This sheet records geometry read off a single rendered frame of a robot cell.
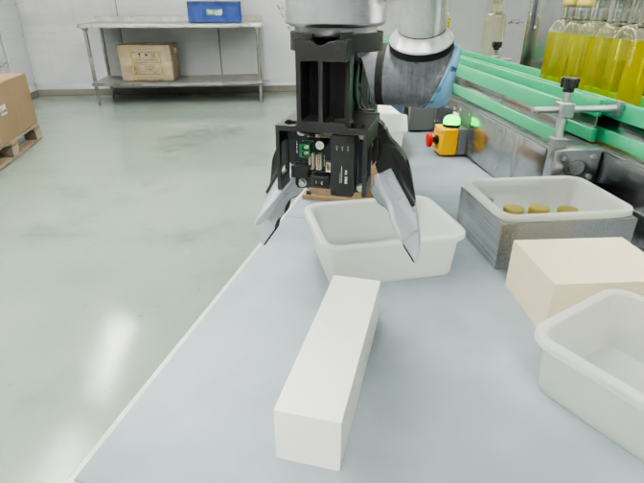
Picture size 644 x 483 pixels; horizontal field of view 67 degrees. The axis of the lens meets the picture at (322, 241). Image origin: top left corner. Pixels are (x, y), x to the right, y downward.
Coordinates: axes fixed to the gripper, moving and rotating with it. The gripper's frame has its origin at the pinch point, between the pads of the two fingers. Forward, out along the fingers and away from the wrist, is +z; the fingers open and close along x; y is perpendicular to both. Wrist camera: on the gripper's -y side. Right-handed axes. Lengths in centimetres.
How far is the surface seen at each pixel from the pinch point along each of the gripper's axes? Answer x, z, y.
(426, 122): 3, 13, -117
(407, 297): 6.3, 16.2, -18.4
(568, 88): 29, -8, -54
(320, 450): 1.1, 14.0, 12.0
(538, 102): 27, -3, -66
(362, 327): 2.4, 10.1, -1.8
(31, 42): -496, 27, -498
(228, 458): -7.4, 16.1, 13.2
